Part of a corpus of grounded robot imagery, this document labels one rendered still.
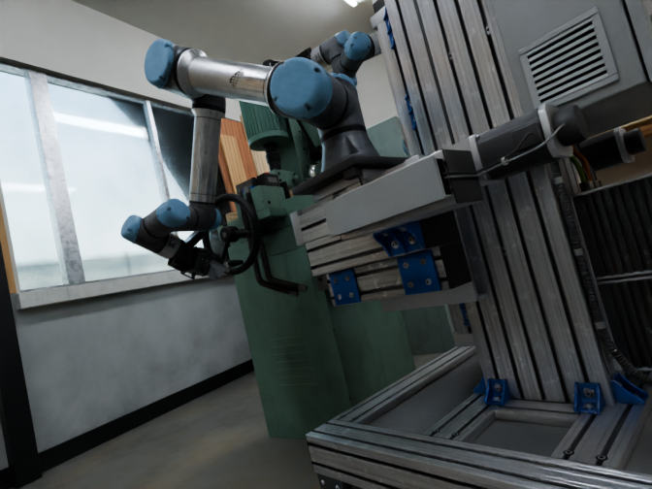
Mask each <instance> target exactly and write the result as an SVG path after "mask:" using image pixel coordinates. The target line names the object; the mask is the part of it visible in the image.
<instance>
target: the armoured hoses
mask: <svg viewBox="0 0 652 489"><path fill-rule="evenodd" d="M236 192H237V195H240V196H242V197H244V195H245V197H246V200H247V201H248V202H249V203H250V204H251V205H252V207H253V208H254V203H253V199H252V196H251V191H250V186H245V187H244V194H243V191H242V190H241V189H239V190H237V191H236ZM239 207H240V210H241V214H242V219H243V224H244V229H245V230H251V228H250V224H249V219H248V216H247V213H246V212H245V210H244V209H243V208H242V207H241V206H239ZM254 210H255V208H254ZM255 212H256V211H255ZM246 240H247V243H248V248H249V252H250V250H251V246H252V235H246ZM265 249H266V248H265V246H264V242H263V238H262V235H261V245H260V249H259V252H260V256H261V261H262V263H263V264H262V265H263V269H264V272H265V273H264V274H265V276H266V278H267V280H268V281H266V280H264V279H263V278H261V273H260V272H261V271H260V269H259V268H260V267H259V264H258V263H259V262H258V258H257V257H256V259H255V261H254V263H253V264H252V266H253V267H252V268H253V271H254V274H255V278H256V280H257V281H256V282H258V284H259V285H260V286H262V287H266V288H269V289H272V290H275V291H278V292H281V293H284V294H288V295H291V296H294V297H298V295H299V291H301V292H306V291H307V288H308V287H307V286H306V285H304V284H301V283H295V282H292V281H288V280H283V279H279V278H276V277H273V276H272V273H271V270H270V269H271V268H270V266H269V265H270V264H269V261H268V259H267V258H268V257H267V253H266V250H265Z"/></svg>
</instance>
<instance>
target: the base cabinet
mask: <svg viewBox="0 0 652 489"><path fill-rule="evenodd" d="M267 259H268V261H269V264H270V265H269V266H270V268H271V269H270V270H271V273H272V276H273V277H276V278H279V279H283V280H288V281H292V282H295V283H301V284H304V285H306V286H307V287H308V288H307V291H306V292H301V291H299V295H298V297H294V296H291V295H288V294H284V293H281V292H278V291H275V290H272V289H269V288H266V287H262V286H260V285H259V284H258V282H256V281H257V280H256V278H255V274H254V271H253V268H252V267H253V266H252V265H251V267H250V268H249V269H247V270H246V271H245V272H243V273H241V274H238V275H234V280H235V283H236V288H237V292H238V297H239V301H240V306H241V310H242V315H243V319H244V326H245V331H246V335H247V340H248V344H249V349H250V353H251V358H252V363H253V367H254V371H255V375H256V380H257V384H258V389H259V393H260V398H261V402H262V407H263V410H264V415H265V419H266V424H267V428H268V433H269V437H270V438H285V439H305V440H306V434H307V433H309V432H310V431H312V430H314V429H315V428H317V427H319V426H321V425H322V424H324V423H326V422H327V421H329V420H331V419H333V418H334V417H336V416H338V415H339V414H341V413H343V412H345V411H346V410H348V409H350V408H352V407H354V406H356V405H357V404H359V403H361V402H362V401H364V400H366V399H368V398H369V397H371V396H372V395H373V394H375V393H377V392H379V391H380V390H382V389H384V388H385V387H387V386H389V385H391V384H392V383H394V382H396V381H397V380H399V379H401V378H403V377H404V376H406V375H408V374H410V373H412V372H414V371H415V370H416V369H415V365H414V361H413V357H412V353H411V349H410V345H409V341H408V335H407V331H406V327H405V323H404V320H403V316H402V312H401V311H400V310H393V311H383V309H382V305H381V301H380V300H376V301H369V302H364V303H357V304H350V305H343V306H336V307H333V304H332V300H331V296H330V291H329V289H327V290H323V291H318V287H317V283H316V278H315V277H313V276H312V274H311V269H310V262H309V259H308V255H307V250H306V247H305V246H303V247H300V248H297V249H293V250H290V251H287V252H283V253H281V254H278V255H274V256H271V257H268V258H267Z"/></svg>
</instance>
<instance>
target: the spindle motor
mask: <svg viewBox="0 0 652 489"><path fill-rule="evenodd" d="M239 103H240V107H241V112H242V116H243V120H244V128H245V132H246V136H247V140H248V144H249V148H250V149H251V150H254V151H265V149H264V148H263V145H264V144H266V143H271V142H274V143H277V148H279V147H283V146H284V145H286V144H287V143H288V142H289V137H288V134H287V129H286V125H285V121H284V116H279V115H276V114H274V113H272V111H271V110H270V108H269V107H267V106H262V105H257V104H252V103H248V102H244V101H239Z"/></svg>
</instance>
